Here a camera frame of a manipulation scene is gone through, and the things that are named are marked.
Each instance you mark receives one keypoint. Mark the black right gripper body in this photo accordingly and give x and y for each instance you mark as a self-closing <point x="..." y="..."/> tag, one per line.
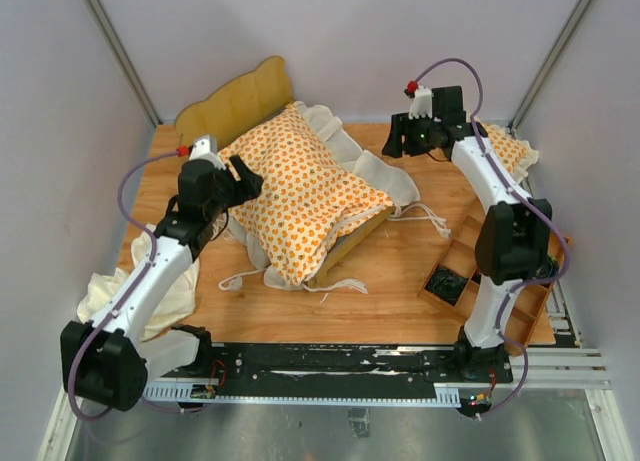
<point x="418" y="134"/>

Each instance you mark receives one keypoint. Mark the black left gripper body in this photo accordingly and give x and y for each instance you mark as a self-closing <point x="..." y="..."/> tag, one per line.
<point x="230" y="192"/>

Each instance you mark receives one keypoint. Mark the duck print bed cover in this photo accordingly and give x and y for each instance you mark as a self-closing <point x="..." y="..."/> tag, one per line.
<point x="319" y="186"/>

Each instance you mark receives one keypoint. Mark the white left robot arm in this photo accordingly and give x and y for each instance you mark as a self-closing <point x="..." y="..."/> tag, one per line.
<point x="104" y="359"/>

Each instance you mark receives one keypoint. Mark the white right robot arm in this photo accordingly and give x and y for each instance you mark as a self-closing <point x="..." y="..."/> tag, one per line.
<point x="513" y="239"/>

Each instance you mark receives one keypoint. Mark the duck print small pillow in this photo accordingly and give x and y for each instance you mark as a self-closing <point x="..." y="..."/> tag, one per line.
<point x="517" y="156"/>

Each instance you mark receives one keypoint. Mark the cream cloth pile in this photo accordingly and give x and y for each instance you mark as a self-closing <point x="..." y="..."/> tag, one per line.
<point x="155" y="295"/>

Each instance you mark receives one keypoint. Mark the dark rolled sock lower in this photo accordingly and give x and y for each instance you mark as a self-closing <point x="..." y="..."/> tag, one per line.
<point x="446" y="285"/>

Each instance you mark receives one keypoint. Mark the wooden compartment organizer box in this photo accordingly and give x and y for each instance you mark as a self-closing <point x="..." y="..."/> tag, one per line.
<point x="481" y="298"/>

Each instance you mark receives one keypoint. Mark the wooden pet bed frame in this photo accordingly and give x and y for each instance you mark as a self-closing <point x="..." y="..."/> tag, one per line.
<point x="242" y="104"/>

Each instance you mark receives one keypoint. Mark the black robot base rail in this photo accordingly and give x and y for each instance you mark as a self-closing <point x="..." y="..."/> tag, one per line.
<point x="344" y="374"/>

